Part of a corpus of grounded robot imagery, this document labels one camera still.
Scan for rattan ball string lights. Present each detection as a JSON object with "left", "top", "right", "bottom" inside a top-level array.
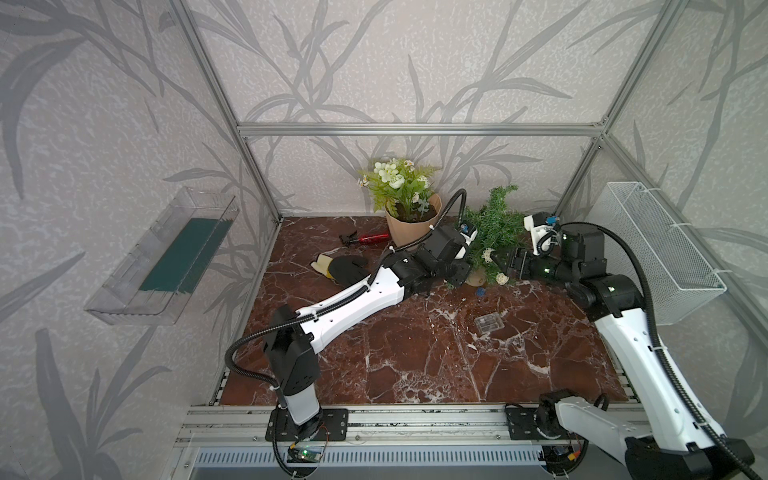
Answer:
[{"left": 467, "top": 248, "right": 510, "bottom": 290}]

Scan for small green christmas tree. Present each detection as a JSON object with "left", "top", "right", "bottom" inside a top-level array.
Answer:
[{"left": 463, "top": 185, "right": 525, "bottom": 266}]

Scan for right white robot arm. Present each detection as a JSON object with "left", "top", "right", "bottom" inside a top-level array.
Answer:
[{"left": 490, "top": 218, "right": 759, "bottom": 479}]

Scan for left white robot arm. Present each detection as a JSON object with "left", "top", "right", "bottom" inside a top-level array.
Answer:
[{"left": 224, "top": 188, "right": 477, "bottom": 442}]

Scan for clear plastic battery box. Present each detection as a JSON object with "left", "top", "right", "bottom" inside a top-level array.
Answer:
[{"left": 474, "top": 312, "right": 504, "bottom": 335}]

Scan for black work glove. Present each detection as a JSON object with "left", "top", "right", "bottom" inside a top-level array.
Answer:
[{"left": 310, "top": 254, "right": 370, "bottom": 288}]

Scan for potted white flower plant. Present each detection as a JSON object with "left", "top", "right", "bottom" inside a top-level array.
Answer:
[{"left": 358, "top": 158, "right": 442, "bottom": 247}]

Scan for green circuit board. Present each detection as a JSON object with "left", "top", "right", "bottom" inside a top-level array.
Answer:
[{"left": 288, "top": 446, "right": 323, "bottom": 463}]

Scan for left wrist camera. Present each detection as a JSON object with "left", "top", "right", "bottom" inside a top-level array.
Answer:
[{"left": 455, "top": 221, "right": 477, "bottom": 259}]

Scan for white wire mesh basket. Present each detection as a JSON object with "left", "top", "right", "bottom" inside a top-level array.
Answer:
[{"left": 586, "top": 182, "right": 727, "bottom": 326}]

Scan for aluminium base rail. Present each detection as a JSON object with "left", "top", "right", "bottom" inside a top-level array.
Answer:
[{"left": 173, "top": 404, "right": 649, "bottom": 469}]

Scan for clear plastic wall tray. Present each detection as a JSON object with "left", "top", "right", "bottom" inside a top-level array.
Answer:
[{"left": 85, "top": 187, "right": 240, "bottom": 326}]

